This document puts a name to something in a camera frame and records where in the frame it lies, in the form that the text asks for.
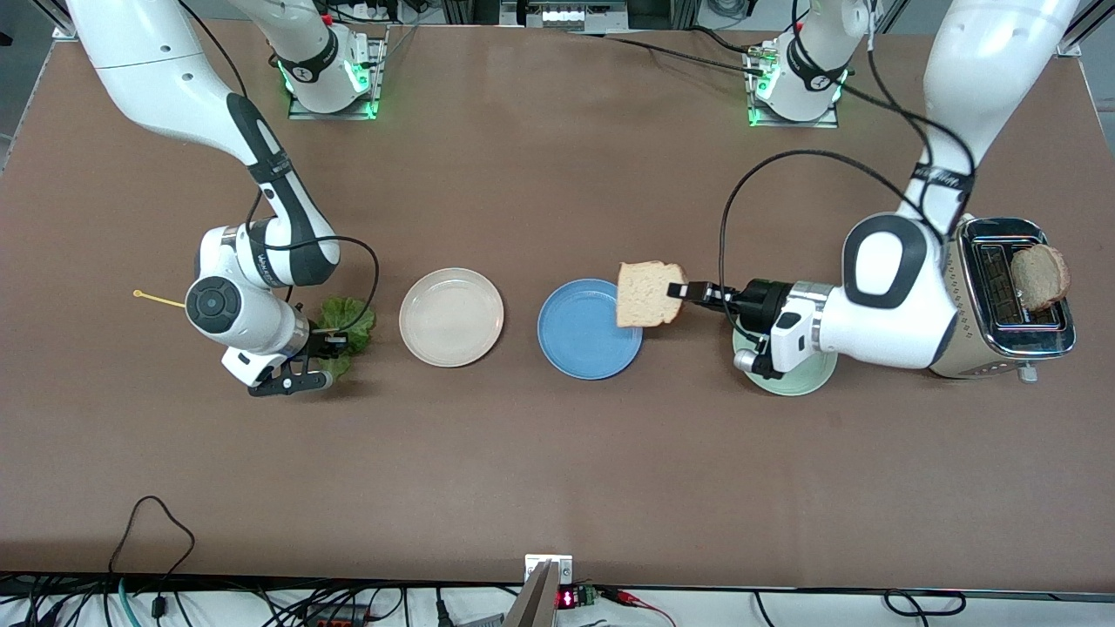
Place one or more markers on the metal table corner bracket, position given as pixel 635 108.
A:
pixel 1070 48
pixel 61 33

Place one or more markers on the green lettuce leaf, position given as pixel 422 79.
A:
pixel 353 318

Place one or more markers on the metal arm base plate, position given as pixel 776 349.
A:
pixel 314 115
pixel 797 124

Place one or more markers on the beige round plate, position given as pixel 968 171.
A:
pixel 451 318

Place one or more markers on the beige chrome toaster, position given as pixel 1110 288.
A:
pixel 1037 340

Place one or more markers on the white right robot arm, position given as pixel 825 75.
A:
pixel 157 78

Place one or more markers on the metal table edge bracket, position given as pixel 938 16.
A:
pixel 562 570

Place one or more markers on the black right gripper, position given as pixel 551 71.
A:
pixel 324 345

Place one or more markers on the small red display module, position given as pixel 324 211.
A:
pixel 568 599

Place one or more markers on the brown toasted bread slice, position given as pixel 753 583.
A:
pixel 1041 277

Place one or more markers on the pale green round plate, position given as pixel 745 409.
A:
pixel 797 380

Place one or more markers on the grey aluminium post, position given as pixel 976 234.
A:
pixel 531 603

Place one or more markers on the grey control box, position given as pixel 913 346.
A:
pixel 566 16

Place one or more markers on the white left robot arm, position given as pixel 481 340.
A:
pixel 984 70

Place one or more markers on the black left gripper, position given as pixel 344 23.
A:
pixel 765 302

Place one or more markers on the white bread slice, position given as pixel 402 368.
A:
pixel 645 296

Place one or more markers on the blue round plate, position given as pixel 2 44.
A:
pixel 579 340

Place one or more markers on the yellow mustard squeeze bottle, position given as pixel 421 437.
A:
pixel 157 299

